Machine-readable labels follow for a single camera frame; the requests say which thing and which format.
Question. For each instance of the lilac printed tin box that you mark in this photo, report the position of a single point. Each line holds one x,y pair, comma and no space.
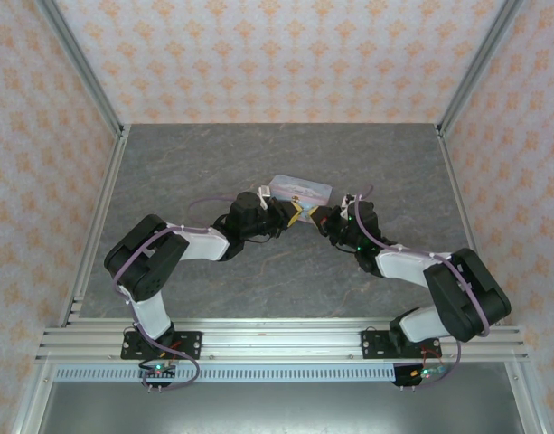
303,190

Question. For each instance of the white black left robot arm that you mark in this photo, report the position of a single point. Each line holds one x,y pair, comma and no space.
150,262

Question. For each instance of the aluminium table side rail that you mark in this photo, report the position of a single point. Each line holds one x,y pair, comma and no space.
466,217
100,217

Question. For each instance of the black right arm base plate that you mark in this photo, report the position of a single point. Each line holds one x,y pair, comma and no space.
376,346

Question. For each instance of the aluminium mounting rail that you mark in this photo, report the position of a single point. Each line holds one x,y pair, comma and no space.
281,339

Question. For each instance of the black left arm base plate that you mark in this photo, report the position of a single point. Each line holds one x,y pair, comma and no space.
188,343

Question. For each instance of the aluminium frame post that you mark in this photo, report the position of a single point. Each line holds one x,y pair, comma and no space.
82,68
480,63

